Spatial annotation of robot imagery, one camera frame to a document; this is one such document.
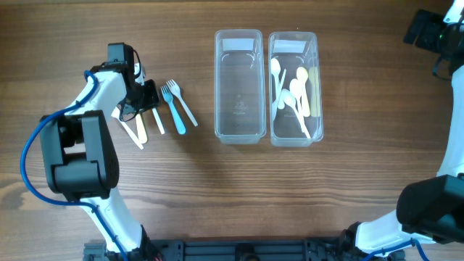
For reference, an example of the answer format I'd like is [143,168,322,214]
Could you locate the light blue plastic fork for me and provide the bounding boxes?
[161,86,186,135]

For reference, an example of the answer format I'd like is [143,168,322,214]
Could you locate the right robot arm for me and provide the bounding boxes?
[336,1,463,260]

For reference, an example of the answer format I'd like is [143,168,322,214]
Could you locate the left clear plastic container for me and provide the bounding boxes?
[214,29,266,145]

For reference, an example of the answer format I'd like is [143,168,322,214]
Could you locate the white plastic fork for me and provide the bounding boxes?
[167,79,198,127]
[111,107,144,150]
[152,107,165,135]

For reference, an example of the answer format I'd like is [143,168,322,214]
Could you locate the right clear plastic container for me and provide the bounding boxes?
[268,31,323,147]

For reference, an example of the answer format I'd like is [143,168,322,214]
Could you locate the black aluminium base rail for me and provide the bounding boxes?
[83,236,405,261]

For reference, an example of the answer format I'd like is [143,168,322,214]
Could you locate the yellow plastic fork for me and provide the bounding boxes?
[136,114,148,144]

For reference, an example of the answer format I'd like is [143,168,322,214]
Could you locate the clear plastic container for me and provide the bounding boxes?
[214,29,266,145]
[268,31,323,147]

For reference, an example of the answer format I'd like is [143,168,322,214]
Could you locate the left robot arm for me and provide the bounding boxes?
[39,43,160,260]

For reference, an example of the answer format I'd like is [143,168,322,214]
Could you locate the light blue plastic spoon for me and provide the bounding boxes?
[270,58,286,109]

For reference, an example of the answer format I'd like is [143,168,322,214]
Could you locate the yellow plastic spoon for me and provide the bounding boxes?
[297,67,310,117]

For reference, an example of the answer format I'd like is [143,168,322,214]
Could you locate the left blue cable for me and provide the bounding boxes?
[20,70,130,261]

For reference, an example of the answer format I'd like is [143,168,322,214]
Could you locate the white spoon container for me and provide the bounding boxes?
[281,89,311,138]

